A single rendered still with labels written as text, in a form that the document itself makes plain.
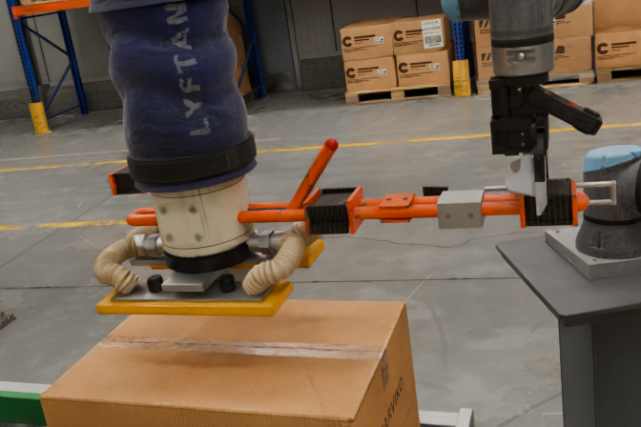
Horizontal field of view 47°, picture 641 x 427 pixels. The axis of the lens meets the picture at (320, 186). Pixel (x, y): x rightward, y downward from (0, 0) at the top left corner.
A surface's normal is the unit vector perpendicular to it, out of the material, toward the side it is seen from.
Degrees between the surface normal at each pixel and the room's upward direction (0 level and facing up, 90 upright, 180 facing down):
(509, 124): 90
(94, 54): 90
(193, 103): 78
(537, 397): 0
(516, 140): 90
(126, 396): 0
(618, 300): 0
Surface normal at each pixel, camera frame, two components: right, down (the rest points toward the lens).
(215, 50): 0.67, -0.25
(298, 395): -0.14, -0.95
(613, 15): -0.23, 0.35
